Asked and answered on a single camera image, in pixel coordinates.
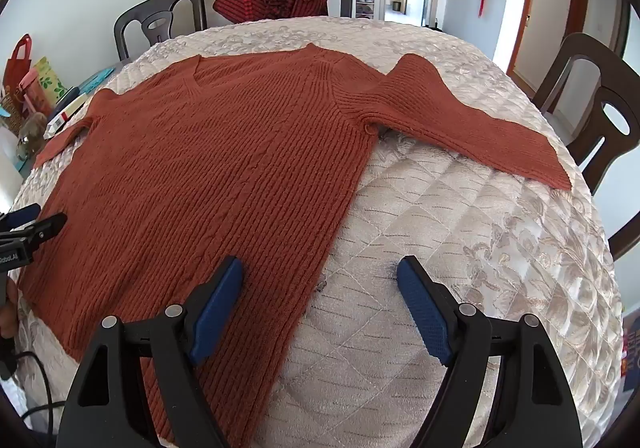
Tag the white carton box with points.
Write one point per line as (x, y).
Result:
(67, 113)

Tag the brown wooden door frame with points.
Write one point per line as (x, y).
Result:
(522, 28)

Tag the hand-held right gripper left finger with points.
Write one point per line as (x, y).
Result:
(220, 298)

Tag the person's left hand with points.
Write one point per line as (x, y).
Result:
(7, 319)

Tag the teal crochet mat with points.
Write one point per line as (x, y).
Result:
(97, 79)

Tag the beige quilted table cover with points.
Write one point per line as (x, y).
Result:
(450, 253)

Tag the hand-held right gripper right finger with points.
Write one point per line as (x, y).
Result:
(420, 303)

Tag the glass jar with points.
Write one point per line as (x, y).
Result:
(32, 133)

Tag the red gift bag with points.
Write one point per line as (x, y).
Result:
(17, 65)

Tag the rust knit sweater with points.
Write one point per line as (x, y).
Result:
(225, 168)

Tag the green floral bag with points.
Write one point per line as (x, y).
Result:
(50, 78)

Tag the pink gift bag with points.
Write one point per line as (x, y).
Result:
(35, 93)

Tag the dark long case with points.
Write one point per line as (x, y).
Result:
(65, 99)

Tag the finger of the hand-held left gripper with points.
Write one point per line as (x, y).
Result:
(47, 226)
(22, 214)

